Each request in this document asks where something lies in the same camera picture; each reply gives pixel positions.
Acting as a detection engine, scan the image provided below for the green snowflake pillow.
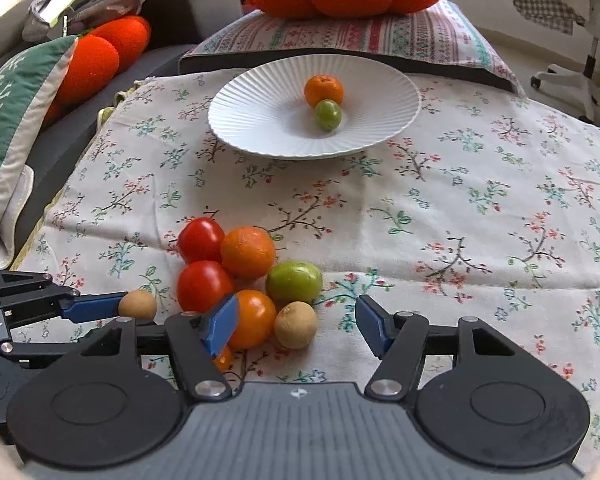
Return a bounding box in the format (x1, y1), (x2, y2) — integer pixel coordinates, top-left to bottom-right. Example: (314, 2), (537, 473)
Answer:
(0, 35), (78, 268)

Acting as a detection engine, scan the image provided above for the striped patterned cushion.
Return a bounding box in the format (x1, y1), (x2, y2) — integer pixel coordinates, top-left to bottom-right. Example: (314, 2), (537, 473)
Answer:
(179, 0), (526, 96)

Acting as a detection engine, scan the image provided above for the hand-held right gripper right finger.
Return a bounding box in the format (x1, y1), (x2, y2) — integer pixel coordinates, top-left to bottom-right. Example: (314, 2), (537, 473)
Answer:
(355, 295), (523, 403)

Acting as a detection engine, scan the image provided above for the yellow-green quilted mat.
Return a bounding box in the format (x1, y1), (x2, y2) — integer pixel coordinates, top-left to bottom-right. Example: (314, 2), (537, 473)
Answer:
(10, 77), (146, 271)

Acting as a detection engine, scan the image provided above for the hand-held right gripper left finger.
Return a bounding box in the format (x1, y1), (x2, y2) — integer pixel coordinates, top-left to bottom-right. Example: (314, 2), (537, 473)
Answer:
(80, 294), (241, 403)

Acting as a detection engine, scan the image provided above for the white ribbed plate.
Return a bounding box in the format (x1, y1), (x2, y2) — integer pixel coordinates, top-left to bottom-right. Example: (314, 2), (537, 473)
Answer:
(207, 56), (422, 161)

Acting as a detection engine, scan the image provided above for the floral printed cloth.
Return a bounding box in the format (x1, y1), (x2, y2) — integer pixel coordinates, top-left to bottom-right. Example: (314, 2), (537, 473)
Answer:
(12, 67), (600, 471)

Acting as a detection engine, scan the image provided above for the brown longan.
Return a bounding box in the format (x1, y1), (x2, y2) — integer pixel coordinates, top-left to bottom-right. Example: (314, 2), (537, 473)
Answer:
(273, 301), (318, 350)
(118, 290), (158, 320)

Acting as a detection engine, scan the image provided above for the pile of clutter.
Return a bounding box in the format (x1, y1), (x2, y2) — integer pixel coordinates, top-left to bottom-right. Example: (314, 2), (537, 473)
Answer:
(22, 0), (178, 43)

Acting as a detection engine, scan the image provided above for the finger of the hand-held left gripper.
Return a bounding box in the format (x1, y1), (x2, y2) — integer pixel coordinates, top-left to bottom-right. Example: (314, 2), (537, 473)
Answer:
(0, 337), (96, 366)
(0, 269), (129, 329)

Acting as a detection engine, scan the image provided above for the long orange plush pillow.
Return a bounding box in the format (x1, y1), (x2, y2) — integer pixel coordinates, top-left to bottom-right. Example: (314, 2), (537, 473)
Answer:
(42, 15), (152, 126)

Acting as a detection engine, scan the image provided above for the small orange tomato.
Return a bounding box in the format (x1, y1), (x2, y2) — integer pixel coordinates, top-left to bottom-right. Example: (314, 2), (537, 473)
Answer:
(212, 345), (235, 373)

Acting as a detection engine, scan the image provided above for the white office chair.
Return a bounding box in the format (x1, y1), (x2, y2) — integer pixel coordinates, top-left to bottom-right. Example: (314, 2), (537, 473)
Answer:
(530, 0), (600, 136)

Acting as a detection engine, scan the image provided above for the green round fruit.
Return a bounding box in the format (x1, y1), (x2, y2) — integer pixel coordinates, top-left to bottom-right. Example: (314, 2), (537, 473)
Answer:
(314, 99), (342, 132)
(266, 261), (323, 308)

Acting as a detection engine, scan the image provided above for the orange mandarin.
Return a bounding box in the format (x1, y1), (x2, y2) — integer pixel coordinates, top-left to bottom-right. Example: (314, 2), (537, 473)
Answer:
(304, 74), (345, 109)
(220, 226), (277, 281)

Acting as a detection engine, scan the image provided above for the grey sofa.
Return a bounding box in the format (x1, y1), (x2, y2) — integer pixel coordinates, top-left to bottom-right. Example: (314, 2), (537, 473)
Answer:
(0, 0), (243, 261)

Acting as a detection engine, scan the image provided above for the red tomato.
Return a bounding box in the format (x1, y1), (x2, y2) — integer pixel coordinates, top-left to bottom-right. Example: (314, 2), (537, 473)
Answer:
(177, 217), (226, 264)
(176, 260), (235, 314)

